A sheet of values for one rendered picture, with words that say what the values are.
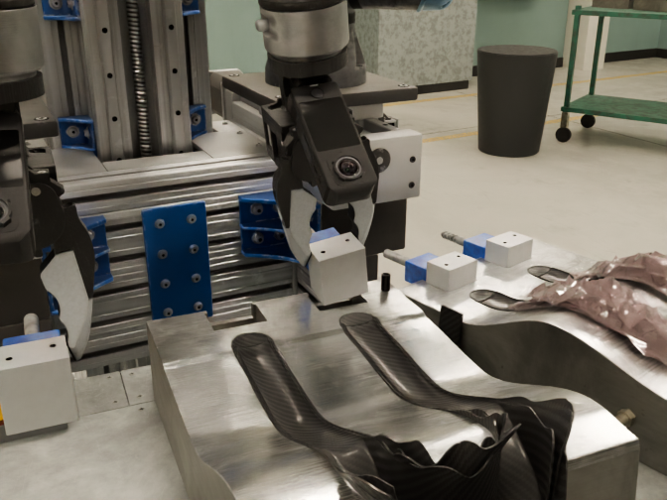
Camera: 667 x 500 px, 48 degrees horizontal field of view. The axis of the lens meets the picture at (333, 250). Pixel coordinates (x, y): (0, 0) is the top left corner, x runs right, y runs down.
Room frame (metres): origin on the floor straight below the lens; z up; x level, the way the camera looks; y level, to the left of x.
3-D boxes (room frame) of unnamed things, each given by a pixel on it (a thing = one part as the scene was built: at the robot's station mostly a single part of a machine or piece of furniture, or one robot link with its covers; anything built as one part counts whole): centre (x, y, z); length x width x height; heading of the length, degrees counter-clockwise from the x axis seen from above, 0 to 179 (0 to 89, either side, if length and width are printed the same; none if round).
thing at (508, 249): (0.92, -0.19, 0.85); 0.13 x 0.05 x 0.05; 40
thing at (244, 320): (0.66, 0.10, 0.87); 0.05 x 0.05 x 0.04; 23
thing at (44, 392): (0.52, 0.24, 0.93); 0.13 x 0.05 x 0.05; 23
